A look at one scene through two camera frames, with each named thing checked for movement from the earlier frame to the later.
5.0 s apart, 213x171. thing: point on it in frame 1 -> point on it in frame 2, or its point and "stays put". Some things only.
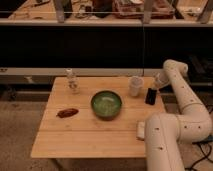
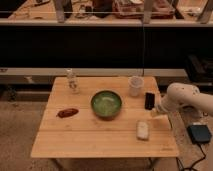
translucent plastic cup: [135, 84] stays put
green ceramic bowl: [106, 104] stays put
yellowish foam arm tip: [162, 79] -> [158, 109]
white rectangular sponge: [140, 130] stays put
